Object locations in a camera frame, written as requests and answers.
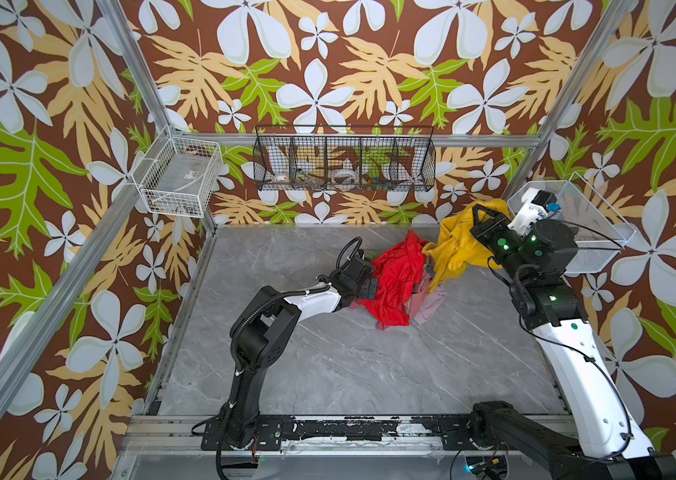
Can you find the white wire basket left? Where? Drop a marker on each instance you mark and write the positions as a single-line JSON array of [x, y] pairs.
[[177, 175]]

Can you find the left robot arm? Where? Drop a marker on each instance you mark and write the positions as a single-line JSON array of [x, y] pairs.
[[261, 334]]

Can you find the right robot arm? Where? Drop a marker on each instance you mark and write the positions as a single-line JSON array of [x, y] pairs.
[[608, 444]]

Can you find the red cloth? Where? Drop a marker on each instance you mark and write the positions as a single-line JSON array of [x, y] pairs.
[[402, 281]]

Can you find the white mesh basket right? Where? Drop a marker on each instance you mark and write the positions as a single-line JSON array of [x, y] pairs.
[[602, 232]]

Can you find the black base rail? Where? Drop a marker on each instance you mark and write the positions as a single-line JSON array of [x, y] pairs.
[[276, 433]]

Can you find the yellow cloth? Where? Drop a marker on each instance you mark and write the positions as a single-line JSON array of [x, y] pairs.
[[457, 248]]

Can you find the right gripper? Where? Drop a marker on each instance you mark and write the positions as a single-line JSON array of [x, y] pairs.
[[489, 225]]

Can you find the black wire basket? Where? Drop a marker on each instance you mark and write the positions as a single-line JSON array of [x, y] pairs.
[[324, 157]]

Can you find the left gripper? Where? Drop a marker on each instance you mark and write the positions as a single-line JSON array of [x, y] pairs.
[[368, 292]]

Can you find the pink cloth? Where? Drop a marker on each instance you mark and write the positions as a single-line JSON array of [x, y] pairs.
[[423, 304]]

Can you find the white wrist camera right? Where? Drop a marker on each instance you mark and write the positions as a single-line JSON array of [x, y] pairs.
[[533, 209]]

